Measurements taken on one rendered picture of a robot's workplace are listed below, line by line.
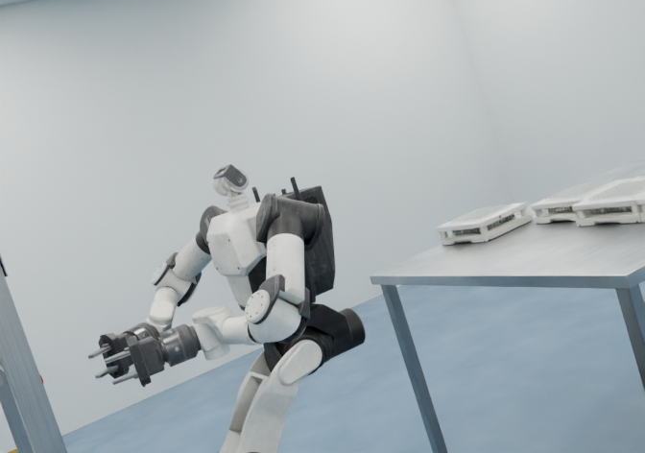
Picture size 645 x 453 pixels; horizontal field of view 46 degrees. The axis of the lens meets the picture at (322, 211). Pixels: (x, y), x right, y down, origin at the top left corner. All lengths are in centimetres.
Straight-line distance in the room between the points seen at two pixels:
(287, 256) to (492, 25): 533
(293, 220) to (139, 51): 409
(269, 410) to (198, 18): 432
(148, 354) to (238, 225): 39
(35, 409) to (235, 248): 61
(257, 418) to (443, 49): 534
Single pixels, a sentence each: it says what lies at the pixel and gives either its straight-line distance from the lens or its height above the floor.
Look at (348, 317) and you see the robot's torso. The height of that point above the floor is 85.
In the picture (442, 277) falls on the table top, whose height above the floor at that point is 84.
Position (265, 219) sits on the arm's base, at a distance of 183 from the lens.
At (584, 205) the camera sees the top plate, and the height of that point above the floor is 92.
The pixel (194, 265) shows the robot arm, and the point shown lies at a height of 111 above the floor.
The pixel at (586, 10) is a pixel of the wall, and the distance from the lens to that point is 619.
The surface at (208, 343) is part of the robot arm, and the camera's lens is 191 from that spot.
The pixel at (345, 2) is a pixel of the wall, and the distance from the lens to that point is 658.
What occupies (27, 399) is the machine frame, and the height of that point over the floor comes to 102.
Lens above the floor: 134
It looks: 5 degrees down
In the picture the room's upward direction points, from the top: 18 degrees counter-clockwise
